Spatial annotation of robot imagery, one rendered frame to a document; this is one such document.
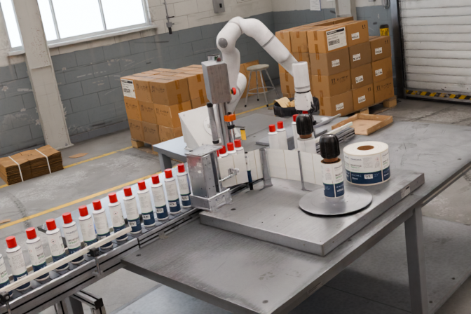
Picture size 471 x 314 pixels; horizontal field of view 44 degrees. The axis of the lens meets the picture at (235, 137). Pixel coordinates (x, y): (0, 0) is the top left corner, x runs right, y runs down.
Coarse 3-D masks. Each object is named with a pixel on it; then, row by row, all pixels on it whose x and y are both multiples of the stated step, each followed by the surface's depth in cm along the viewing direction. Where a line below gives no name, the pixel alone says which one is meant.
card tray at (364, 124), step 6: (360, 114) 389; (366, 114) 386; (372, 114) 383; (348, 120) 384; (354, 120) 388; (360, 120) 387; (366, 120) 385; (372, 120) 383; (378, 120) 380; (384, 120) 366; (390, 120) 372; (336, 126) 374; (354, 126) 375; (360, 126) 373; (366, 126) 371; (372, 126) 357; (378, 126) 362; (360, 132) 360; (366, 132) 358; (372, 132) 357
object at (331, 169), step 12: (324, 144) 242; (336, 144) 241; (324, 156) 244; (336, 156) 243; (324, 168) 244; (336, 168) 243; (324, 180) 247; (336, 180) 244; (324, 192) 250; (336, 192) 246
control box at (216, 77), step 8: (208, 64) 281; (216, 64) 280; (224, 64) 280; (208, 72) 280; (216, 72) 280; (224, 72) 281; (208, 80) 281; (216, 80) 281; (224, 80) 282; (208, 88) 286; (216, 88) 282; (224, 88) 283; (208, 96) 292; (216, 96) 283; (224, 96) 284
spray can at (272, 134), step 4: (272, 124) 311; (272, 128) 309; (268, 132) 311; (272, 132) 309; (276, 132) 310; (268, 136) 310; (272, 136) 309; (276, 136) 309; (272, 140) 310; (276, 140) 310; (272, 144) 310; (276, 144) 310; (272, 148) 311; (276, 148) 311
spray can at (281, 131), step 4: (280, 124) 312; (280, 128) 313; (284, 128) 314; (280, 132) 313; (284, 132) 313; (280, 136) 313; (284, 136) 314; (280, 140) 314; (284, 140) 314; (280, 144) 315; (284, 144) 315; (280, 148) 315; (284, 148) 315
